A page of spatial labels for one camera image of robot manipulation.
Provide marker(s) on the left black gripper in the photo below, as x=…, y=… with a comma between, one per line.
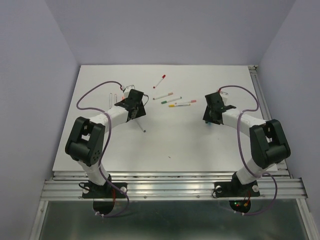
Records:
x=141, y=111

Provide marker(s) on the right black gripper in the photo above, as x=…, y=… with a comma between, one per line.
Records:
x=206, y=115

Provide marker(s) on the grey capped marker pen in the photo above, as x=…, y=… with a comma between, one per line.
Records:
x=110, y=100

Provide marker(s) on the peach capped marker pen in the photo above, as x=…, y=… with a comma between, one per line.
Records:
x=162, y=96

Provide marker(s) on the red capped marker pen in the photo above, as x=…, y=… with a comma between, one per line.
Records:
x=159, y=81

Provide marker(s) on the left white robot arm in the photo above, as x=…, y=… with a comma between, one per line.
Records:
x=89, y=138

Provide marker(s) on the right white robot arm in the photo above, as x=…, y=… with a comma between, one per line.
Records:
x=268, y=146

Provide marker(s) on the pink capped marker pen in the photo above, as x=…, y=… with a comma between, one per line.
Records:
x=185, y=102

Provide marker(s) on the green capped marker pen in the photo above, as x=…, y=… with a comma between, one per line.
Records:
x=171, y=100

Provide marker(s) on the yellow capped marker pen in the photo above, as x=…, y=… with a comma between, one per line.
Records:
x=179, y=105

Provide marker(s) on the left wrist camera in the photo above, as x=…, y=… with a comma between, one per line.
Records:
x=127, y=90

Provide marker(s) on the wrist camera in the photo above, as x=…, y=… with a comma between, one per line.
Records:
x=127, y=90
x=224, y=96

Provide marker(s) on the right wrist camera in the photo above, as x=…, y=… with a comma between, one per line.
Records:
x=224, y=96

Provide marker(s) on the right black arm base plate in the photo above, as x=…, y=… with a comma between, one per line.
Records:
x=227, y=189

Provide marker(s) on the aluminium right side rail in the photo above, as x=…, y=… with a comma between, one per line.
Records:
x=279, y=170

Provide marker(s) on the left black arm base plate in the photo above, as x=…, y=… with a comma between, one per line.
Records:
x=93, y=191

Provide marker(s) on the aluminium front rail frame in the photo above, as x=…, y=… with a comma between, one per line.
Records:
x=173, y=206

